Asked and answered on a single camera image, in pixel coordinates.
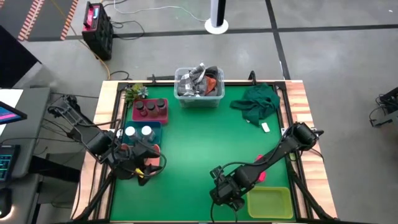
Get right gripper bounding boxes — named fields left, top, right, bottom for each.
left=209, top=166, right=247, bottom=213

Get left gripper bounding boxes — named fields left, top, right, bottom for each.
left=113, top=141, right=163, bottom=187

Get yellow-green plastic basket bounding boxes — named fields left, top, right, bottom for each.
left=246, top=186, right=294, bottom=220

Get teal plastic basket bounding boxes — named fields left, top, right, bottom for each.
left=122, top=120, right=162, bottom=147

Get pink plastic basket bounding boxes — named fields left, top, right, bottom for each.
left=254, top=154, right=267, bottom=184

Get red plastic basket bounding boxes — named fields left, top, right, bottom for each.
left=132, top=98, right=169, bottom=125

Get black lid spice jar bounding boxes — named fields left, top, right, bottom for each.
left=146, top=101, right=158, bottom=118
left=156, top=98, right=168, bottom=115
left=135, top=101, right=147, bottom=118

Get small artificial plant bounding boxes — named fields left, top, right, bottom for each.
left=124, top=83, right=149, bottom=105

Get clear plastic storage bin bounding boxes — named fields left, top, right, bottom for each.
left=174, top=67, right=226, bottom=109

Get grey cloth bundle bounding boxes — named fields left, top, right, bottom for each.
left=177, top=63, right=220, bottom=97

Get dark green cloth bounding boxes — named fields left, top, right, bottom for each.
left=229, top=83, right=281, bottom=127

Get grey desk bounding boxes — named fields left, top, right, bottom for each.
left=0, top=86, right=52, bottom=224

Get black backlit keyboard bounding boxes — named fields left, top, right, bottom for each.
left=0, top=144, right=21, bottom=183

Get black computer mouse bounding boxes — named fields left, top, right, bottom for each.
left=0, top=188, right=13, bottom=218

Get black crate with pink top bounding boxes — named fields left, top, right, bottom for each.
left=81, top=1, right=114, bottom=62

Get computer monitor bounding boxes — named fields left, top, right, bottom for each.
left=0, top=101, right=28, bottom=125

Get white paper sheet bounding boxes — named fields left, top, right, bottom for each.
left=0, top=88, right=24, bottom=107

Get pole stand with white base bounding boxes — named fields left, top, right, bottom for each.
left=204, top=0, right=229, bottom=35

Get black partition panel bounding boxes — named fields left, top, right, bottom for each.
left=0, top=24, right=43, bottom=90

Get black neighbouring robot equipment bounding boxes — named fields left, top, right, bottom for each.
left=369, top=86, right=398, bottom=128

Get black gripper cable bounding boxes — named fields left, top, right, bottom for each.
left=148, top=146, right=168, bottom=177

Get yellow floor cable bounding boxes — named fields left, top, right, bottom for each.
left=51, top=0, right=111, bottom=80

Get black floor cable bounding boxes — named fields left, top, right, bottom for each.
left=110, top=20, right=146, bottom=41

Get white floor cable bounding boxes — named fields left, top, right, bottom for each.
left=113, top=0, right=208, bottom=23

